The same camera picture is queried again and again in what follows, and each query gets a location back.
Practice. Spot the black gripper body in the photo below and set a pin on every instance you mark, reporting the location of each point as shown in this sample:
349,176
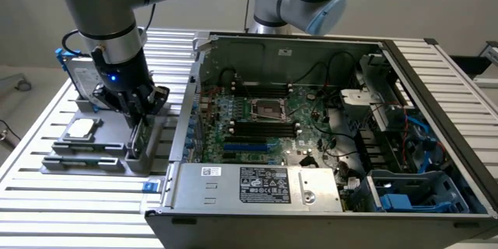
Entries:
124,75

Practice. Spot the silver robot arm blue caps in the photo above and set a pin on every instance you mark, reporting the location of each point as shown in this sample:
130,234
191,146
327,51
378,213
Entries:
100,4

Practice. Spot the grey parts rack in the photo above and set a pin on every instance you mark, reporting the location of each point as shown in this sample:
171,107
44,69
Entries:
112,133

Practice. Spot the silver CPU chip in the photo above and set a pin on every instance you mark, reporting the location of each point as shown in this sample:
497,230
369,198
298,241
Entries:
83,128

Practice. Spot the grey caster wheel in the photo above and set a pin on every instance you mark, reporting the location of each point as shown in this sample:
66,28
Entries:
23,85

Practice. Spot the black expansion slot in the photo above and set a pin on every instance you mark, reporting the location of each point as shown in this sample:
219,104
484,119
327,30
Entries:
245,139

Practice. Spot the black RAM slot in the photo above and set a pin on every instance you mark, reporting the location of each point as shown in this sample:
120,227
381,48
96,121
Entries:
265,135
265,122
265,126
262,94
262,83
265,131
262,87
262,90

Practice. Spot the blue expansion slot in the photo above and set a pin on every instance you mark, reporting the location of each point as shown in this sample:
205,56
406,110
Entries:
245,146

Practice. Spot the CPU socket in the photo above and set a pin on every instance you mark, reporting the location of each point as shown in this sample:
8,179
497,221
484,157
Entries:
269,109

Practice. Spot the small blue clip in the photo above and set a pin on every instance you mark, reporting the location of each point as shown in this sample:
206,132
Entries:
150,187

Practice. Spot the silver power supply unit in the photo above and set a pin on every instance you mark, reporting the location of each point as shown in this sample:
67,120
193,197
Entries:
226,190

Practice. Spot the white case label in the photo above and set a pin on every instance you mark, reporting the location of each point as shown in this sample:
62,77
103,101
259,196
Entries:
285,52

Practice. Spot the green motherboard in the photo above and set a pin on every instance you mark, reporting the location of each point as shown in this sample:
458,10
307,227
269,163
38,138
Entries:
307,115

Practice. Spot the coin cell battery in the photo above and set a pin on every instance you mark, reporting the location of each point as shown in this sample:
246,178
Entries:
310,96

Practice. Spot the silver chipset heat sink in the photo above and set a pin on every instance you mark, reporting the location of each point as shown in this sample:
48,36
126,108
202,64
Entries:
299,161

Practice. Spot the silver drive cage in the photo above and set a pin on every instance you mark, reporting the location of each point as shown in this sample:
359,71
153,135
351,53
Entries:
358,100

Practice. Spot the open black PC case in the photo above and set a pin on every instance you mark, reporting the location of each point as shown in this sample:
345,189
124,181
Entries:
273,228

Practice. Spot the blue disk bay latch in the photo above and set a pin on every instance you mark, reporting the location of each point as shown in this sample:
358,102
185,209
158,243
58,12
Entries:
394,202

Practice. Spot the black table end cap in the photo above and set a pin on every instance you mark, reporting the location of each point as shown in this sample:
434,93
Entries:
430,41

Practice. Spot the grey-blue disk bay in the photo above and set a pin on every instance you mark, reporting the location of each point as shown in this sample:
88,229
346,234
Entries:
428,185

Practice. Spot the hard disk with blue bracket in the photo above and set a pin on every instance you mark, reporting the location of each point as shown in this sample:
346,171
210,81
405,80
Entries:
79,77

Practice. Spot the black bracket beside table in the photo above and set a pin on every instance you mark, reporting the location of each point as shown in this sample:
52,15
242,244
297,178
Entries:
470,66

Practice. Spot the aluminium rail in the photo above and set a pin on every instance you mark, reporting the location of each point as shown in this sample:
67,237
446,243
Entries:
490,52

